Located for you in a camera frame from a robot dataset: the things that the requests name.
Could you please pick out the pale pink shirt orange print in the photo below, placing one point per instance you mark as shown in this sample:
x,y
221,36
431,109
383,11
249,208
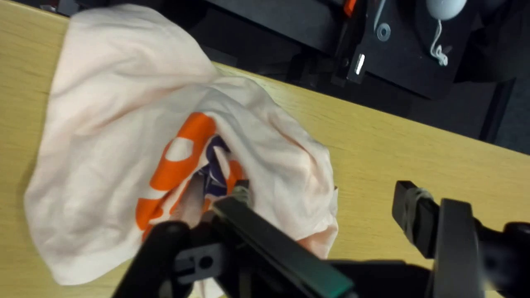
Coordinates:
x,y
110,138

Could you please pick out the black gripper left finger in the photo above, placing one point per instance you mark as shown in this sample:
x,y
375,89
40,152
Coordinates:
x,y
276,249

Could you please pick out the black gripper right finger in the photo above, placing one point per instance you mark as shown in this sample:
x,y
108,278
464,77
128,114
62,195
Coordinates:
x,y
453,249

